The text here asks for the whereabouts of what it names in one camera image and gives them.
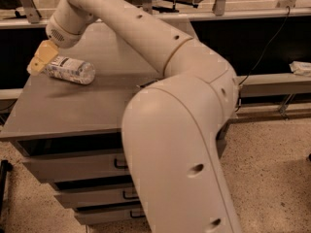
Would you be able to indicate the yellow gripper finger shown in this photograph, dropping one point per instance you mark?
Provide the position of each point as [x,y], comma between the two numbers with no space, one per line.
[45,53]

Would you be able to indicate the clear plastic water bottle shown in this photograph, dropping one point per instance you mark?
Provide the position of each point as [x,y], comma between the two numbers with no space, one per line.
[71,70]

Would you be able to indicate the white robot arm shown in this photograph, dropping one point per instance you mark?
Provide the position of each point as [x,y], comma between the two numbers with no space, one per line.
[169,128]

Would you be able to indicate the grey drawer cabinet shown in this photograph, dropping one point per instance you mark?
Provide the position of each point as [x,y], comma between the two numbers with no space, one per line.
[52,109]

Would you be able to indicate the top grey drawer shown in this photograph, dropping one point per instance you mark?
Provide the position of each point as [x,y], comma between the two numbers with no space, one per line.
[88,160]

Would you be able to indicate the grey drawer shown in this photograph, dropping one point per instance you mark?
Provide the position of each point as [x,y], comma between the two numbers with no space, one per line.
[109,214]
[97,196]
[88,160]

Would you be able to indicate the black object at floor left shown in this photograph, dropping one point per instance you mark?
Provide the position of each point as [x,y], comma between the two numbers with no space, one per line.
[5,167]

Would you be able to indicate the middle grey drawer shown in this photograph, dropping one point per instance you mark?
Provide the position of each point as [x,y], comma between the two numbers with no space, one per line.
[97,196]

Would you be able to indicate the bottom grey drawer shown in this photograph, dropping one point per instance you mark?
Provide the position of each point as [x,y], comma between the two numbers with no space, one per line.
[109,214]

